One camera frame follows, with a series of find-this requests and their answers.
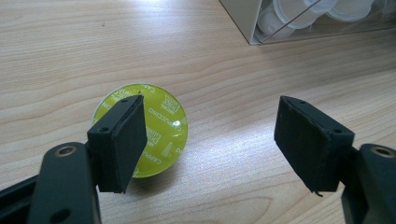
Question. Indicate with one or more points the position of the pile of coffee capsules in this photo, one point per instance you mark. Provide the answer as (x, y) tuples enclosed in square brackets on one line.
[(292, 12)]

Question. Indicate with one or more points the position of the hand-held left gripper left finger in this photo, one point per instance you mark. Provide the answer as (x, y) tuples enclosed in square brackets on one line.
[(120, 146)]

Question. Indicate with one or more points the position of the clear acrylic drawer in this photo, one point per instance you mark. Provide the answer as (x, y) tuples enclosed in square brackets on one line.
[(246, 18)]

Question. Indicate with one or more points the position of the green-lid coffee capsule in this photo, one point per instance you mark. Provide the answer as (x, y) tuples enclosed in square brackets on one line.
[(168, 124)]

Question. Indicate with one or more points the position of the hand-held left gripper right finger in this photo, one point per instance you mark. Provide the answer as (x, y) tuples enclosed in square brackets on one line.
[(311, 146)]

